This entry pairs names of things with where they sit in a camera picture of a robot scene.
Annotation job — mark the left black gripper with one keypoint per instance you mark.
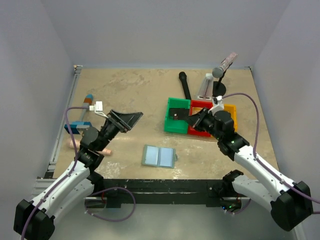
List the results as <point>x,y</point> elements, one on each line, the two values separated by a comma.
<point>119,121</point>

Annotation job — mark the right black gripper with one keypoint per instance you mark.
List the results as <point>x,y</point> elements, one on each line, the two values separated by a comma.
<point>196,119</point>

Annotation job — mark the sage green card holder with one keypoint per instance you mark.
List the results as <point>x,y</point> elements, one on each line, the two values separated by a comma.
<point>159,157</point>

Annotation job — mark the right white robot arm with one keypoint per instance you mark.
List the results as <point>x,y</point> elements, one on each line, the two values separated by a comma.
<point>288,202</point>

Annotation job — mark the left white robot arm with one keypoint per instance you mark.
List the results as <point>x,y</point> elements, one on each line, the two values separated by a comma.
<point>37,219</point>

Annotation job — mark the red plastic bin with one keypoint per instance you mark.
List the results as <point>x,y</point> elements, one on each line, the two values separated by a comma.
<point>195,107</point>

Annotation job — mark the green plastic bin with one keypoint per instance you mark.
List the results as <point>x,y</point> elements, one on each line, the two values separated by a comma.
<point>175,126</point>

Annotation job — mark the white metronome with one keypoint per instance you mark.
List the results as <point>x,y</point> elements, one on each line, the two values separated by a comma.
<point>205,92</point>

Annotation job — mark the yellow plastic bin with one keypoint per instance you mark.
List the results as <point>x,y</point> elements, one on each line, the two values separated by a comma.
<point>231,112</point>

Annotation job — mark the blue toy block hammer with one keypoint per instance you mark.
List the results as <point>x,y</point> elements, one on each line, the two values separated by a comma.
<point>79,125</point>

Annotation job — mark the black handheld microphone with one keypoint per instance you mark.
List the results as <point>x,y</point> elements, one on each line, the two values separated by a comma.
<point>183,79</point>

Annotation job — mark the silver microphone on stand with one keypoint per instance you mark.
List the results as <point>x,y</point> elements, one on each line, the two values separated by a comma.
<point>218,71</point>

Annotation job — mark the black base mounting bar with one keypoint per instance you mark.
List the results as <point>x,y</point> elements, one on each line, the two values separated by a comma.
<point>208,192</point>

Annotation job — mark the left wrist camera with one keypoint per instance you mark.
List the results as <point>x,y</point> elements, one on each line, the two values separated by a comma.
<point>98,109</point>

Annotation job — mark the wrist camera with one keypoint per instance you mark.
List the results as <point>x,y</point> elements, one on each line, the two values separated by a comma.
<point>217,103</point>
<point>98,109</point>

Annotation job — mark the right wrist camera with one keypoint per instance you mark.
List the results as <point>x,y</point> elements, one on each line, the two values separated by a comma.
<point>217,103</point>

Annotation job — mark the beige wooden handle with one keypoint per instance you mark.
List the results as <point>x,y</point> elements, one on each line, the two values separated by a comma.
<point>105,151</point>

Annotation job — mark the aluminium frame rail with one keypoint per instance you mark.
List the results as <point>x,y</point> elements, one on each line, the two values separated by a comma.
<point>47,179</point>

